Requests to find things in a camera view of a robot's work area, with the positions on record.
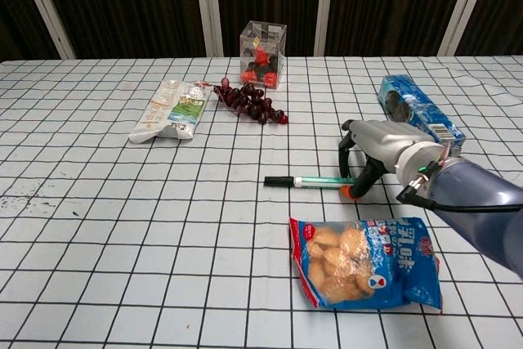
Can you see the white metal frame post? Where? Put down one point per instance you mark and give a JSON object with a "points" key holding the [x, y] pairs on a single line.
{"points": [[326, 5], [45, 5], [208, 5], [461, 5]]}

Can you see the white green snack bag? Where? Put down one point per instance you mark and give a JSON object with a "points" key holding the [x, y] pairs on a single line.
{"points": [[171, 112]]}

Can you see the blue bread snack bag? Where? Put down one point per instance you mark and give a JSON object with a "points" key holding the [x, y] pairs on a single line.
{"points": [[367, 271]]}

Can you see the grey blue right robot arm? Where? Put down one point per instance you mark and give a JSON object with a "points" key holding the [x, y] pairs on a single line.
{"points": [[478, 193]]}

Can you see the black marker cap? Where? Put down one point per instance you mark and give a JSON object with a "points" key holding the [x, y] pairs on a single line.
{"points": [[278, 181]]}

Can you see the white black checkered tablecloth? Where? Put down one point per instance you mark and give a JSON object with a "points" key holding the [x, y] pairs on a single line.
{"points": [[122, 222]]}

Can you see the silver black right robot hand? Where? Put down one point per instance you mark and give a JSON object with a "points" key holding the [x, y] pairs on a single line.
{"points": [[384, 140]]}

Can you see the dark red plastic grapes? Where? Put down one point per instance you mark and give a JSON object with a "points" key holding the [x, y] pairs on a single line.
{"points": [[253, 101]]}

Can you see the blue cookie package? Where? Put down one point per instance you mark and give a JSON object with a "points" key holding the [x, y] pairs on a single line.
{"points": [[412, 104]]}

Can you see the white green marker pen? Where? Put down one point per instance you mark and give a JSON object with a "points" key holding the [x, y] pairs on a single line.
{"points": [[323, 181]]}

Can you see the clear box with toys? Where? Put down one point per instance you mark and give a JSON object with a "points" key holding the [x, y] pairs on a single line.
{"points": [[263, 55]]}

